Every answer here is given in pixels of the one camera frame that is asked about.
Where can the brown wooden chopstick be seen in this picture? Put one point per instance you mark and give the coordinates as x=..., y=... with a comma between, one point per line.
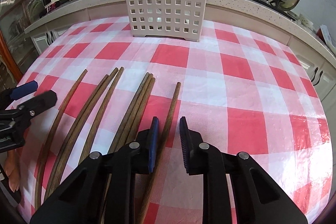
x=44, y=154
x=76, y=129
x=130, y=115
x=161, y=147
x=86, y=113
x=94, y=128
x=127, y=115
x=144, y=99

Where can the red white checkered tablecloth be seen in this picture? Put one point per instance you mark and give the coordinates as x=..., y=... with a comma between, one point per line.
x=295, y=149

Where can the white stone countertop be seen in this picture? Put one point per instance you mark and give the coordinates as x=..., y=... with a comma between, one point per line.
x=241, y=13

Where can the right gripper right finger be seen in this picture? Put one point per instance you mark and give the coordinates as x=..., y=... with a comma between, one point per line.
x=257, y=197

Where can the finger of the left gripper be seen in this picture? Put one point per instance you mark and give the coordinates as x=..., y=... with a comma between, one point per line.
x=23, y=90
x=36, y=105

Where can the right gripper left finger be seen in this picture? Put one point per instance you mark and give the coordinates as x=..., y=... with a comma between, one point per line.
x=101, y=188

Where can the left hand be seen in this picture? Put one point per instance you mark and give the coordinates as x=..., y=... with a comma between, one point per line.
x=12, y=170

